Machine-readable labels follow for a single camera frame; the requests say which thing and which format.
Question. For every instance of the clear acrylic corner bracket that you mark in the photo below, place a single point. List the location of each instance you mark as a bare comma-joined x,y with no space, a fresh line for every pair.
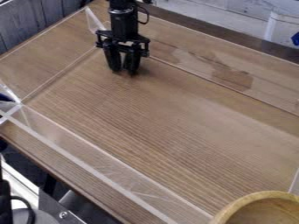
95,24

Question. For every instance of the white container in background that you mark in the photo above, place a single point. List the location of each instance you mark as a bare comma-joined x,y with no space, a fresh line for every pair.
282,29

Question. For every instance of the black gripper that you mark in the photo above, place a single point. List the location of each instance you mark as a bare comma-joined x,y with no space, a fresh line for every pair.
135,47

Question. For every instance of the grey metal bracket with screw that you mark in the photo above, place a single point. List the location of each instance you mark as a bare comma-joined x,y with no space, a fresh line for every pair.
54,213

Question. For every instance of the black vertical post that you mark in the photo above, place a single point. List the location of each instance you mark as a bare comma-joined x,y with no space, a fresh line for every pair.
6,205

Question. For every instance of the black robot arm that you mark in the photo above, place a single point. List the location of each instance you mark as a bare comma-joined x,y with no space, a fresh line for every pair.
125,20

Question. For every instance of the clear acrylic tray wall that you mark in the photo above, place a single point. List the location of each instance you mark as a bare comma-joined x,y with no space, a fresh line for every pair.
137,199

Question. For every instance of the brown wooden bowl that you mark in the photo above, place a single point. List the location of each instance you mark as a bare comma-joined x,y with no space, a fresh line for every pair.
269,207

